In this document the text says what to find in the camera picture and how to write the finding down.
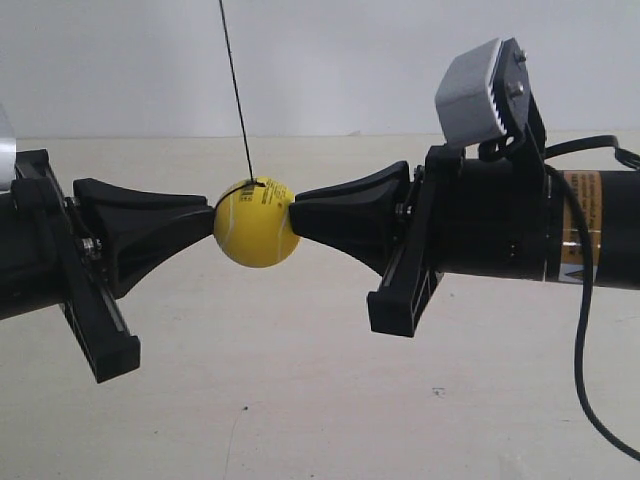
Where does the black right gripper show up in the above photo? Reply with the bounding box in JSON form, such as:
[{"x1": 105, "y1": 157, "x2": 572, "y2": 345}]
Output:
[{"x1": 289, "y1": 146, "x2": 548, "y2": 337}]

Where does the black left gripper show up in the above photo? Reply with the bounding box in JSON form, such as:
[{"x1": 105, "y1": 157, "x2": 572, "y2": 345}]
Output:
[{"x1": 1, "y1": 149, "x2": 215, "y2": 383}]

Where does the yellow tennis ball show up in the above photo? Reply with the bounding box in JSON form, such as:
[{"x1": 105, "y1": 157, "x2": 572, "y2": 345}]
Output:
[{"x1": 213, "y1": 176, "x2": 300, "y2": 268}]

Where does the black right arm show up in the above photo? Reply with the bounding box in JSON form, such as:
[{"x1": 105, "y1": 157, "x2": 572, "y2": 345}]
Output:
[{"x1": 289, "y1": 146, "x2": 639, "y2": 337}]

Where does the black hanging string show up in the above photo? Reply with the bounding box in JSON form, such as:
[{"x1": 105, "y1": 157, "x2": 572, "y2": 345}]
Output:
[{"x1": 218, "y1": 0, "x2": 265, "y2": 190}]

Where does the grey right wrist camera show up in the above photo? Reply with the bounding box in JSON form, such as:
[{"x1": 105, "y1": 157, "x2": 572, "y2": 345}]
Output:
[{"x1": 435, "y1": 38, "x2": 507, "y2": 147}]

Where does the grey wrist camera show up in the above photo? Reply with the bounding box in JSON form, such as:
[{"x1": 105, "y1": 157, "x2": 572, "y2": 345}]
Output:
[
  {"x1": 435, "y1": 38, "x2": 507, "y2": 147},
  {"x1": 0, "y1": 105, "x2": 17, "y2": 193}
]

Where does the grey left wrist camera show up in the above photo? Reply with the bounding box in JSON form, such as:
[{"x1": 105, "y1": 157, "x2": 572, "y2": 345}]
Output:
[{"x1": 0, "y1": 105, "x2": 17, "y2": 193}]

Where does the black right camera bracket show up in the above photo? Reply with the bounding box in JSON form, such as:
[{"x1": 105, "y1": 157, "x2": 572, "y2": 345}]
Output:
[{"x1": 478, "y1": 38, "x2": 546, "y2": 180}]

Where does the black right camera cable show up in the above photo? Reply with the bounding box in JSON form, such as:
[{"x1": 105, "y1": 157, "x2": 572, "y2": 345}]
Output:
[{"x1": 542, "y1": 134, "x2": 640, "y2": 464}]

